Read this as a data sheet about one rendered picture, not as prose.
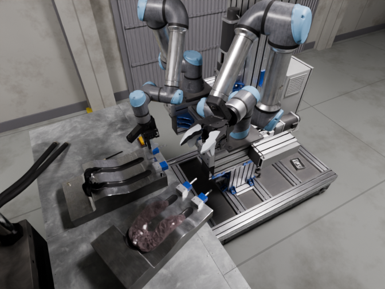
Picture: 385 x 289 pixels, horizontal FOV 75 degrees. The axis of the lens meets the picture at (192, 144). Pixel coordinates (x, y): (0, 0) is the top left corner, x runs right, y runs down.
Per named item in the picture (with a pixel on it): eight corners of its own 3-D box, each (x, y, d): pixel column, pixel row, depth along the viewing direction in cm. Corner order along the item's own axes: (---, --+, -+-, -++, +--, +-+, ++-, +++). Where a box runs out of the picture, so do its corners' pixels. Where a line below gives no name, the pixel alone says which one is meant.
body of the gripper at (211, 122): (220, 151, 77) (239, 130, 84) (219, 129, 71) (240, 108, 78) (200, 143, 81) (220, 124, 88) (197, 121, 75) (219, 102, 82)
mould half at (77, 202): (149, 155, 156) (146, 140, 147) (168, 185, 140) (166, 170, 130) (65, 188, 138) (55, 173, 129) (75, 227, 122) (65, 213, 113)
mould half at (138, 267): (176, 187, 139) (175, 174, 132) (212, 215, 127) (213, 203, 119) (97, 253, 113) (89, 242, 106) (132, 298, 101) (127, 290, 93)
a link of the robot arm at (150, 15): (183, 76, 162) (162, 10, 110) (161, 73, 165) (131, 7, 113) (187, 60, 165) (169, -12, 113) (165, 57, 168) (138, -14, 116)
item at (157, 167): (173, 161, 144) (173, 155, 141) (177, 167, 141) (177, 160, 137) (152, 170, 140) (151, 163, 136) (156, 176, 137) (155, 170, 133)
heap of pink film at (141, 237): (164, 197, 128) (162, 188, 122) (189, 219, 119) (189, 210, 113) (121, 233, 114) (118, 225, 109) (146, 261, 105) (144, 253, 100)
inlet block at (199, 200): (207, 190, 135) (208, 183, 131) (215, 195, 132) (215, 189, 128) (191, 205, 128) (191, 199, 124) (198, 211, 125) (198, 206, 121)
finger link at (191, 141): (183, 157, 74) (207, 143, 78) (180, 141, 70) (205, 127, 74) (177, 152, 76) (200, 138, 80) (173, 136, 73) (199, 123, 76)
